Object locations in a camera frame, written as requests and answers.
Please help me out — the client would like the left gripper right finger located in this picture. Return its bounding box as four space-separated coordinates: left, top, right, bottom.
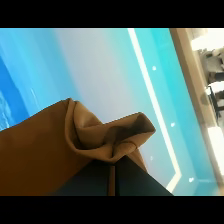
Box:
114 155 174 197

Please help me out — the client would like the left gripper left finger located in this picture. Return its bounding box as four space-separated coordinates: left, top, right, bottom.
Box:
49 158 112 197

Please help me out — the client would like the brown garment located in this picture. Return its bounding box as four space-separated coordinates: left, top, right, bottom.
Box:
0 97 157 197

